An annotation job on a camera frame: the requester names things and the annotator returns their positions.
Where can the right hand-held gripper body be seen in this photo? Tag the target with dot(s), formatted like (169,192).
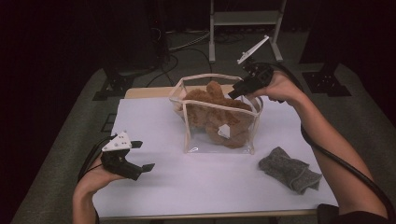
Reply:
(260,77)

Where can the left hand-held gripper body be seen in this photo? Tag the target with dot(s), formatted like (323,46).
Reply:
(120,165)

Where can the brown teddy bear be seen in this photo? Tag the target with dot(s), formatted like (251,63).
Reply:
(214,118)

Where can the clear plastic bag beige trim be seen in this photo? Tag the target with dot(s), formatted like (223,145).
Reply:
(199,146)

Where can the grey fuzzy doll sweater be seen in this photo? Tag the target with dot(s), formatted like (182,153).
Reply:
(289,171)

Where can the person's right hand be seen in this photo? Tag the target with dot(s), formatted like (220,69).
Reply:
(283,88)

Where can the person's left hand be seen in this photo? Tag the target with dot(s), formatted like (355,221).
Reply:
(93,180)

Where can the black floor plate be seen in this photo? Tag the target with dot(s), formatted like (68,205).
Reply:
(109,123)

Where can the white table sheet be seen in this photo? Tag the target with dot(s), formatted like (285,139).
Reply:
(186,180)

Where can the white metal stand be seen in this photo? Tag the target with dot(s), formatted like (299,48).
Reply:
(246,18)

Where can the black stand base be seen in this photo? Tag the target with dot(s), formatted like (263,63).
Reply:
(116,84)
(325,82)

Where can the dark equipment tower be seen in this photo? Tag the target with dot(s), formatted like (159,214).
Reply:
(158,31)

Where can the person's black clothing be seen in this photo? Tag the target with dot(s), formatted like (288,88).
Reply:
(358,219)

